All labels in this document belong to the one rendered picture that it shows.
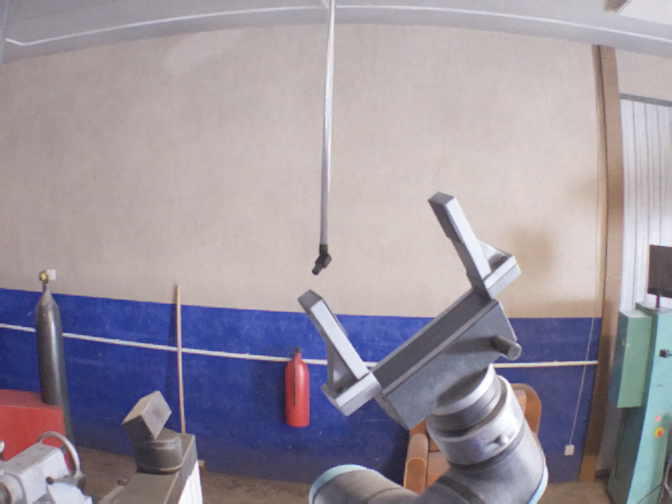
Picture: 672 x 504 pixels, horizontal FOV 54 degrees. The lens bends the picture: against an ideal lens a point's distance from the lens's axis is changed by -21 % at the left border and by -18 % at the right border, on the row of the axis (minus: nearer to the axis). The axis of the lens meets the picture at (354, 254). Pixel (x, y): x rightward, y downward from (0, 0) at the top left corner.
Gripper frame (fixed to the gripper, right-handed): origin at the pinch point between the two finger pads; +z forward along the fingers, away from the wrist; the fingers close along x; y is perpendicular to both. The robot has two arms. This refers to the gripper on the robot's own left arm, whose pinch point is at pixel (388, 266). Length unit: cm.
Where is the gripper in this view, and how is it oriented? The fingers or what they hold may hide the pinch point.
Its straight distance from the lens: 65.0
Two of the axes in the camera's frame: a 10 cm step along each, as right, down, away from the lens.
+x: -7.8, 5.9, -2.2
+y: 4.3, 2.4, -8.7
